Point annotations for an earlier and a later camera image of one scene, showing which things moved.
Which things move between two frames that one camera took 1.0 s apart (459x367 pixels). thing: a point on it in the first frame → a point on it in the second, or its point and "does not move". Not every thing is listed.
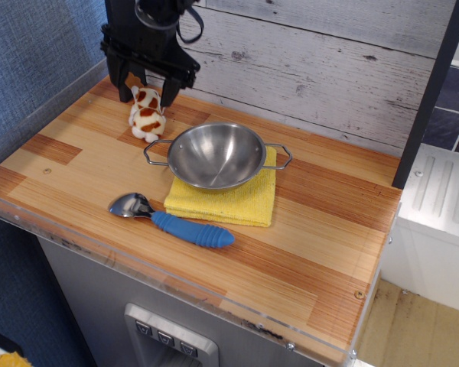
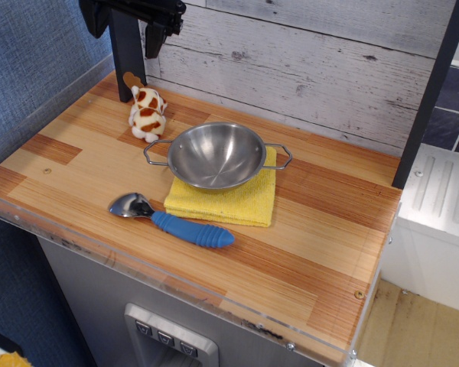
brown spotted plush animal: (147, 118) does not move
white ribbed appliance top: (438, 193) does not move
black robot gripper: (147, 48) → (166, 12)
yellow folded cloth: (251, 202) does not move
